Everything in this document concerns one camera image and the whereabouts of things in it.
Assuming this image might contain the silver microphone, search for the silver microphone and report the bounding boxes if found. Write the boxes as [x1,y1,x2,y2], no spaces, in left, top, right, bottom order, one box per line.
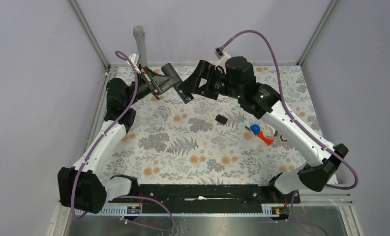
[133,25,147,67]

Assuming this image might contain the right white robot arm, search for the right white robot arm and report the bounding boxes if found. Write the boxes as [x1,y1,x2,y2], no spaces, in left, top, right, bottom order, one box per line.
[179,57,349,203]

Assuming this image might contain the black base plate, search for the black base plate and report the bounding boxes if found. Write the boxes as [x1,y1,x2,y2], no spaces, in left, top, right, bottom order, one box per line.
[111,184,300,209]

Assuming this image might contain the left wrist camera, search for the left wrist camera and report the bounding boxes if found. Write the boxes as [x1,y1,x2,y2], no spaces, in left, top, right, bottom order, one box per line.
[129,52,141,73]

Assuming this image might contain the floral patterned mat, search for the floral patterned mat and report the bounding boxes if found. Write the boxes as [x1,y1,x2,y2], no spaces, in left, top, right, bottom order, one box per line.
[95,65,339,186]

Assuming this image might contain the black remote control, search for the black remote control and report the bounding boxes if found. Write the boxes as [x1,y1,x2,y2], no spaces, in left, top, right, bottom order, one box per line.
[161,63,193,104]

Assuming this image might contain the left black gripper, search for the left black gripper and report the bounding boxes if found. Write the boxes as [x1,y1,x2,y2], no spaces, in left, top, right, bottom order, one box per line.
[125,66,180,107]

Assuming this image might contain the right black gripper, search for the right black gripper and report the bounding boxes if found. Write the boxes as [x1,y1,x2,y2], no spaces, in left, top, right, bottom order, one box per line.
[178,59,242,100]

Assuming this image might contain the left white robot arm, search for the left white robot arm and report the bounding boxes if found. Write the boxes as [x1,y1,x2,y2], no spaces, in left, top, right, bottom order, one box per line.
[58,63,181,213]

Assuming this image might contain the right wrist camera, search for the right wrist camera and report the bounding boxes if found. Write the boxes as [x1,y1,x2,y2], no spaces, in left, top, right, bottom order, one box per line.
[215,47,231,68]

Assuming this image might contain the black remote battery cover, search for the black remote battery cover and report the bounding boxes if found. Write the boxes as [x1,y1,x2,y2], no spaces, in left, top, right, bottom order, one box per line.
[215,115,228,125]

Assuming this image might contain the blue and orange toy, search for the blue and orange toy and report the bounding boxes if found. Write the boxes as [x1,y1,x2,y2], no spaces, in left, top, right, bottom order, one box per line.
[249,124,274,146]

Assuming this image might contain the white slotted cable duct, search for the white slotted cable duct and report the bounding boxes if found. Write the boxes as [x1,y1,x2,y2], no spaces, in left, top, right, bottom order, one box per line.
[88,204,280,217]

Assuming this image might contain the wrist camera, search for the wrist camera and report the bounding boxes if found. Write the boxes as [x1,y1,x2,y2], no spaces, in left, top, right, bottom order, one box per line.
[215,47,231,68]
[129,52,141,73]

